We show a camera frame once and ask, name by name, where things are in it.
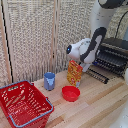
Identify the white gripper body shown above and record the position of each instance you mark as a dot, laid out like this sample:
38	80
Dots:
84	67

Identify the yellow red cereal box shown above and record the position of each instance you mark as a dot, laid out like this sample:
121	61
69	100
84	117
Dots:
74	75

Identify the blue plastic cup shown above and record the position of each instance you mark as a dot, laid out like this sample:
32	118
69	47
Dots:
49	81

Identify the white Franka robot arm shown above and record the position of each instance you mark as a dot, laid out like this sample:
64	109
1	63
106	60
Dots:
88	46

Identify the black toaster oven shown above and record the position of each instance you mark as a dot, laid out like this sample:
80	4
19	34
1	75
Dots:
115	56

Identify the red plastic bowl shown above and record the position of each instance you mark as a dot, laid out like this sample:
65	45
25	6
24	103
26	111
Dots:
70	93

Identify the beige woven folding screen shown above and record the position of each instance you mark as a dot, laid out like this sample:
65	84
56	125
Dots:
30	40

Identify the red shopping basket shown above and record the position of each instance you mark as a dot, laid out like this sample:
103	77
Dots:
25	105

